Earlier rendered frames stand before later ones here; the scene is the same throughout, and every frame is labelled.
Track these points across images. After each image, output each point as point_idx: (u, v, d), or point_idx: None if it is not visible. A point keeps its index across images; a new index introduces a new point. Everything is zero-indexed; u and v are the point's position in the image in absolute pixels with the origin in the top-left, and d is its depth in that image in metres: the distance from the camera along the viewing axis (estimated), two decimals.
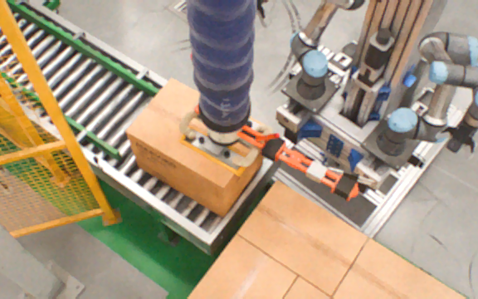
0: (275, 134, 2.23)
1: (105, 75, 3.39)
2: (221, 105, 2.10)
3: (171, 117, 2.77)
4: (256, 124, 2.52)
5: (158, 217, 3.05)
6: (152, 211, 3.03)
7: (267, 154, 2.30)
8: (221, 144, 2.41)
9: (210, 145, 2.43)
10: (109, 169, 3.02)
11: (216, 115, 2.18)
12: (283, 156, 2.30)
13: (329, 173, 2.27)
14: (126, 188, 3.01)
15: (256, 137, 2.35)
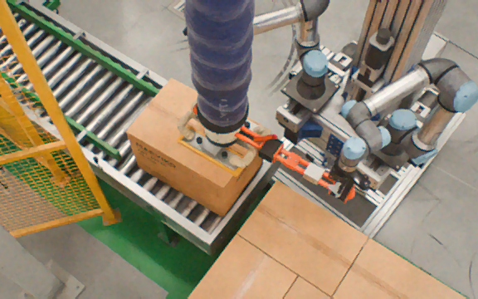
0: (273, 135, 2.23)
1: (105, 75, 3.39)
2: (220, 105, 2.10)
3: (171, 117, 2.77)
4: (254, 125, 2.52)
5: (158, 217, 3.05)
6: (152, 211, 3.03)
7: (265, 154, 2.30)
8: (219, 144, 2.42)
9: (207, 145, 2.44)
10: (109, 169, 3.02)
11: (213, 116, 2.18)
12: (280, 158, 2.31)
13: (326, 174, 2.27)
14: (126, 188, 3.01)
15: (254, 138, 2.35)
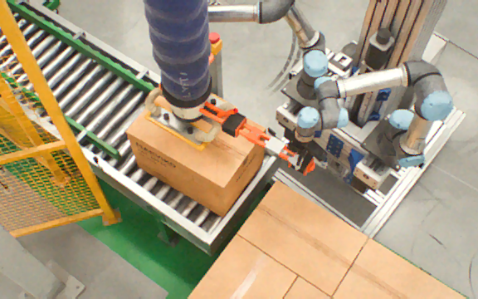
0: (234, 110, 2.29)
1: (105, 75, 3.39)
2: (180, 79, 2.16)
3: None
4: (221, 102, 2.58)
5: (158, 217, 3.05)
6: (152, 211, 3.03)
7: (227, 129, 2.36)
8: (184, 120, 2.48)
9: (173, 121, 2.50)
10: (109, 169, 3.02)
11: (175, 90, 2.24)
12: (242, 132, 2.37)
13: (287, 148, 2.33)
14: (126, 188, 3.01)
15: (217, 113, 2.41)
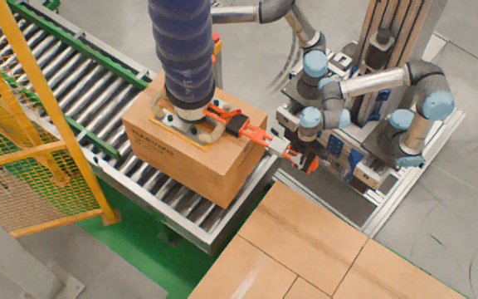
0: (237, 110, 2.32)
1: (105, 75, 3.39)
2: (184, 81, 2.20)
3: (168, 103, 2.65)
4: (223, 103, 2.62)
5: (158, 217, 3.05)
6: (152, 211, 3.03)
7: (231, 129, 2.40)
8: (188, 121, 2.51)
9: (178, 123, 2.53)
10: (109, 169, 3.02)
11: (179, 92, 2.27)
12: (246, 132, 2.40)
13: (290, 147, 2.37)
14: (126, 188, 3.01)
15: (221, 114, 2.45)
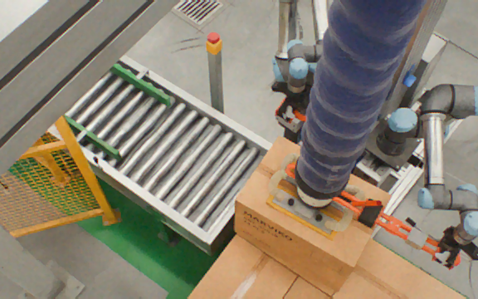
0: (378, 203, 2.13)
1: (105, 75, 3.39)
2: (329, 176, 2.00)
3: (285, 183, 2.45)
4: (345, 184, 2.42)
5: (158, 217, 3.05)
6: (152, 211, 3.03)
7: (366, 220, 2.20)
8: (314, 207, 2.31)
9: (300, 208, 2.33)
10: (109, 169, 3.02)
11: (319, 184, 2.08)
12: (381, 223, 2.21)
13: (430, 240, 2.17)
14: (126, 188, 3.01)
15: (352, 202, 2.26)
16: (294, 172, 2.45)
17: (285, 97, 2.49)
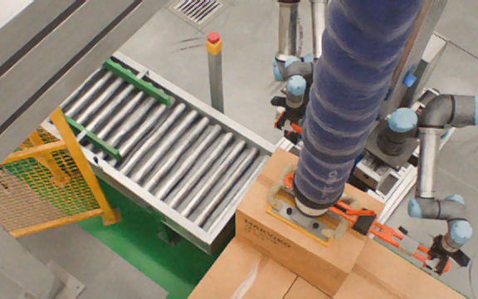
0: (371, 213, 2.24)
1: (105, 75, 3.39)
2: (324, 188, 2.12)
3: (283, 192, 2.57)
4: (341, 193, 2.54)
5: (158, 217, 3.05)
6: (152, 211, 3.03)
7: (360, 228, 2.32)
8: (310, 216, 2.43)
9: (299, 217, 2.45)
10: (109, 169, 3.02)
11: (314, 195, 2.20)
12: (374, 231, 2.32)
13: (421, 247, 2.29)
14: (126, 188, 3.01)
15: (347, 211, 2.37)
16: (292, 182, 2.57)
17: (283, 110, 2.61)
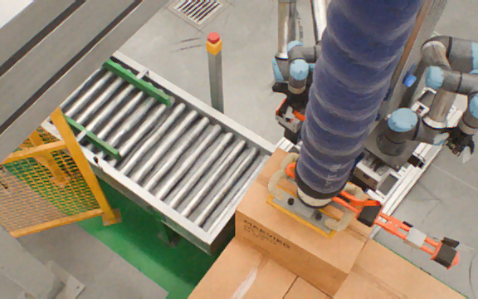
0: (377, 203, 2.15)
1: (105, 75, 3.39)
2: (329, 176, 2.02)
3: None
4: (345, 183, 2.44)
5: (158, 217, 3.05)
6: (152, 211, 3.03)
7: (365, 219, 2.22)
8: (313, 207, 2.33)
9: (300, 208, 2.35)
10: (109, 169, 3.02)
11: (318, 184, 2.10)
12: (380, 223, 2.23)
13: (429, 240, 2.19)
14: (126, 188, 3.01)
15: (352, 201, 2.27)
16: (294, 172, 2.47)
17: (285, 97, 2.51)
